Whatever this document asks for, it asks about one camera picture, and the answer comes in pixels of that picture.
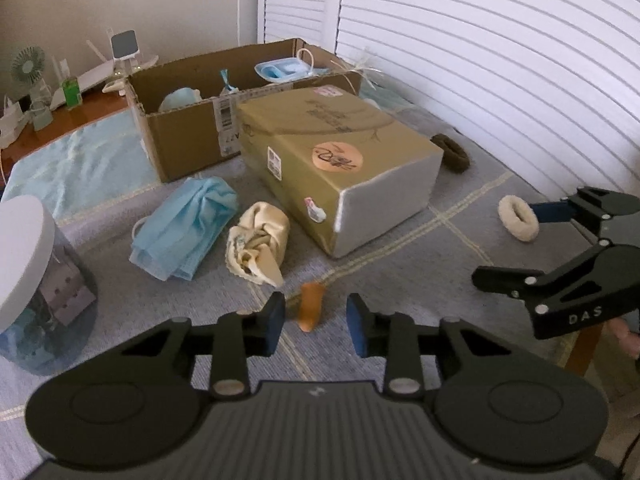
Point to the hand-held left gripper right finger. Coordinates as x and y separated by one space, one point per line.
357 327

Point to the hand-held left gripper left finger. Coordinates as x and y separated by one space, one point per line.
272 325

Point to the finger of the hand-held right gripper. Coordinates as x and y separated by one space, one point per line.
505 280
550 211

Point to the white scrunchie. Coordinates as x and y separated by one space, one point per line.
517 220

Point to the small orange cloth piece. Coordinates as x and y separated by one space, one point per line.
311 307

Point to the brown scrunchie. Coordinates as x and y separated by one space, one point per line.
450 152

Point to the blue face mask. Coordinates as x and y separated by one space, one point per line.
185 225

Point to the cardboard box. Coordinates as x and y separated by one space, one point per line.
185 130

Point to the blue plush toy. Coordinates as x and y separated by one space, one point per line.
180 100

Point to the blue face masks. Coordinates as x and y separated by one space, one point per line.
282 67

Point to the person's right hand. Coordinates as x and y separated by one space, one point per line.
625 332

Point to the grey checked blanket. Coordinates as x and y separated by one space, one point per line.
410 280

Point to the gold gift box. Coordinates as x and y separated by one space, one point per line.
350 160

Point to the white louvered door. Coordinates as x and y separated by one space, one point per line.
500 50
300 0

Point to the clear jar with white lid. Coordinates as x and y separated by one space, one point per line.
35 280

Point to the light blue towel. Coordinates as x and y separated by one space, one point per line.
75 160

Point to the wooden nightstand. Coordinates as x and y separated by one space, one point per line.
65 120

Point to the white router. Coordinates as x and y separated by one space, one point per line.
100 74

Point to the green bottle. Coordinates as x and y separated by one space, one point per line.
71 91

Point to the white device with grey screen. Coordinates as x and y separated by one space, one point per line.
124 45

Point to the white power strip with plugs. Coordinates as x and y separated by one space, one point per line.
11 122

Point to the small green desk fan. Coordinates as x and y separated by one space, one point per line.
28 62

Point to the wooden bed frame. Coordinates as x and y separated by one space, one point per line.
582 355

